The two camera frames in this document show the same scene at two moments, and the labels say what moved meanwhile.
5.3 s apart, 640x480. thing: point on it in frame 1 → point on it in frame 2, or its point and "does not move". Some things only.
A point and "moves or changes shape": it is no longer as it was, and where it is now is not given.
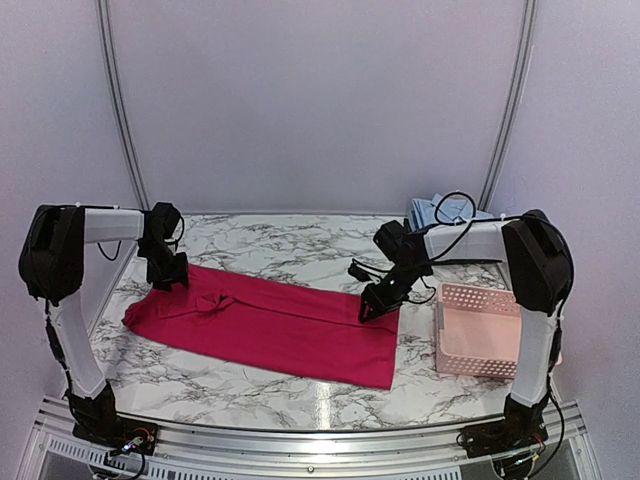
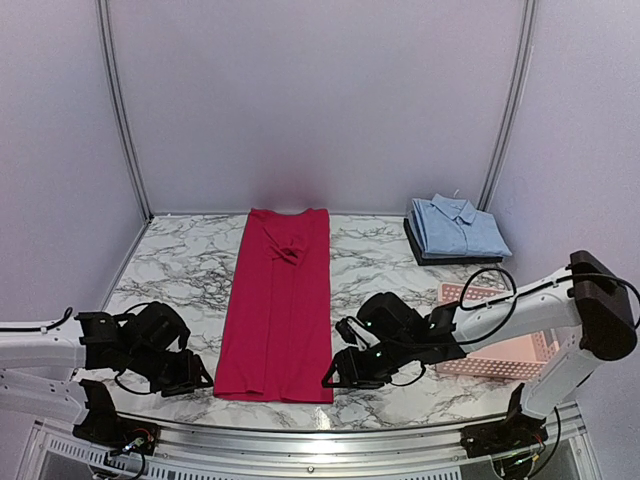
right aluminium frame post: (518, 101) does not move
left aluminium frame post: (120, 102) does not move
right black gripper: (380, 304) → (351, 372)
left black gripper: (179, 274) → (188, 378)
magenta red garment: (303, 327) moves or changes shape
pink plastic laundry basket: (477, 331) does not move
